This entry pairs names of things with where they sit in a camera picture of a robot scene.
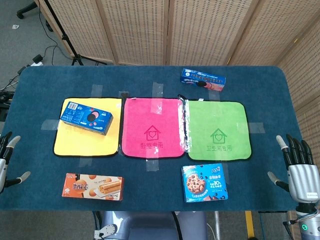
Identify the yellow bar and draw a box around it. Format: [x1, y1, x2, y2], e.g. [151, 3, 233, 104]
[244, 211, 255, 240]

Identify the dark blue Oreo box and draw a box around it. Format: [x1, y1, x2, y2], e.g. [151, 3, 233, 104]
[59, 101, 113, 136]

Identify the blue chocolate chip cookie box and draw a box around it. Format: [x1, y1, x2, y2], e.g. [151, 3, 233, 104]
[181, 163, 230, 203]

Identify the green cloth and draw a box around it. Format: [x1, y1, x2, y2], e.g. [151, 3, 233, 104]
[186, 99, 253, 162]

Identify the black device with cables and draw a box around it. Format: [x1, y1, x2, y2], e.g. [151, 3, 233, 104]
[0, 91, 13, 112]

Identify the orange egg roll box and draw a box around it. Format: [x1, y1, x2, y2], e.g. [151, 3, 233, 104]
[61, 172, 124, 202]

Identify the clear tape strip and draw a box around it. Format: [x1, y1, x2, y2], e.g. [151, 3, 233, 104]
[208, 86, 221, 101]
[41, 119, 61, 131]
[151, 82, 165, 115]
[91, 84, 104, 98]
[78, 157, 93, 168]
[146, 157, 161, 172]
[248, 122, 266, 134]

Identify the black tripod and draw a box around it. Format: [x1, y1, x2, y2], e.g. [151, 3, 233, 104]
[43, 0, 108, 66]

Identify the blue and pink Oreo box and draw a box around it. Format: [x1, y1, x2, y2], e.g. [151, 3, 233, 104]
[180, 68, 227, 93]

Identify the blue felt table cover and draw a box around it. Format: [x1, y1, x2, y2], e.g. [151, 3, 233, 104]
[0, 65, 307, 213]

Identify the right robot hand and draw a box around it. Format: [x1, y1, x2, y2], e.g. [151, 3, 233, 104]
[267, 134, 320, 203]

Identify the grey robot torso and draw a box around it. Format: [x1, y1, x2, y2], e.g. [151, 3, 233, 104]
[93, 211, 208, 240]

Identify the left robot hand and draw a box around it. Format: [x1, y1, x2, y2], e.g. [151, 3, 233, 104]
[0, 131, 31, 195]

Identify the pink cloth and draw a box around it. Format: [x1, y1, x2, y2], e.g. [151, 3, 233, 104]
[121, 96, 187, 160]

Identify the yellow cloth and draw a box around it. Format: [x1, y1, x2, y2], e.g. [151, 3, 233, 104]
[52, 97, 123, 158]

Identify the crinkled silver tape strip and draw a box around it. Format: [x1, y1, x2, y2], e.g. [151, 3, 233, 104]
[177, 94, 191, 154]

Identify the black floor cable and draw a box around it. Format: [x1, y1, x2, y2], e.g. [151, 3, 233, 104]
[37, 0, 63, 65]

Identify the black office chair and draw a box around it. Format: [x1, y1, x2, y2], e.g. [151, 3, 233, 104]
[16, 0, 55, 32]

